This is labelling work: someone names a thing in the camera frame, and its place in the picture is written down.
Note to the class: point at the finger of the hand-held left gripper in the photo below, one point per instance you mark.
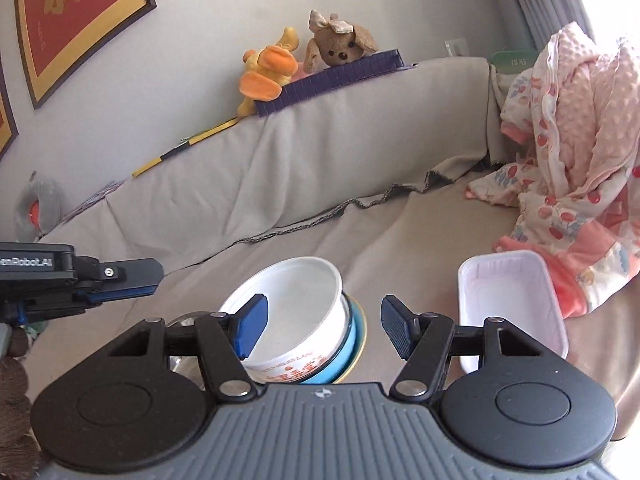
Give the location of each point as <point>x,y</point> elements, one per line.
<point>130,272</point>
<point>55,305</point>

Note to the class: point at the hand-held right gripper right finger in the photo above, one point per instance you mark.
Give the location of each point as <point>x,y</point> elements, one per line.
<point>395,332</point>

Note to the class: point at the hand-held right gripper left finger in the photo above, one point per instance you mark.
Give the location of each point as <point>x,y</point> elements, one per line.
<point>252,327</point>

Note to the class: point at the blue enamel bowl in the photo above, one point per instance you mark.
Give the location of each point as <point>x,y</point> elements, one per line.
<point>350,335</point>

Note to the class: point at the white paper bowl red print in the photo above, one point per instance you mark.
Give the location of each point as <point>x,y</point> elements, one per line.
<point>300,290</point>

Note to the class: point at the person's left forearm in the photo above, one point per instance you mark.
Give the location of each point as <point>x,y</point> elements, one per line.
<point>12,400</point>

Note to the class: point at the grey plush toy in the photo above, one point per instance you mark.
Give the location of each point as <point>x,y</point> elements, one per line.
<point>45,195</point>

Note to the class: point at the stainless steel bowl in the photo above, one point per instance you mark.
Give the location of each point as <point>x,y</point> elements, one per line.
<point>182,367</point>

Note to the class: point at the yellow and black stick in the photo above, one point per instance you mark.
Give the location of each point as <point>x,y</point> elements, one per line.
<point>150,164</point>

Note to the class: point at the white plastic tray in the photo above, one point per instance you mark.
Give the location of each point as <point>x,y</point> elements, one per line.
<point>505,290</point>

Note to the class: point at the beige covered sofa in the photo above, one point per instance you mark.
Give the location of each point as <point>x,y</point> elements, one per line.
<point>300,160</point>

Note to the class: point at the orange plush duck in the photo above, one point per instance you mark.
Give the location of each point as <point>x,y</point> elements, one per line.
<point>270,67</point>

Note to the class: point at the pink patterned blanket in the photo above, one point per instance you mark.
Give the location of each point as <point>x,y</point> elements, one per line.
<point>575,160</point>

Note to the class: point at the purple folded mat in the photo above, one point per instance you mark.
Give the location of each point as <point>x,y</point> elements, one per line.
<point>340,77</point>

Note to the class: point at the brown plush dog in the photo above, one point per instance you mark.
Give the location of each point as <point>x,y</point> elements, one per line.
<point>340,47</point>

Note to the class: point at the green plastic item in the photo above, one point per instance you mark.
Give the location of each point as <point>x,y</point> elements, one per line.
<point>515,61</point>

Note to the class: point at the grey curtain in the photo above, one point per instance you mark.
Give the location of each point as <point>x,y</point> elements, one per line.
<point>545,0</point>

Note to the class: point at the white wall socket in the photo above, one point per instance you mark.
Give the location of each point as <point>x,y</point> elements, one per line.
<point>456,46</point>

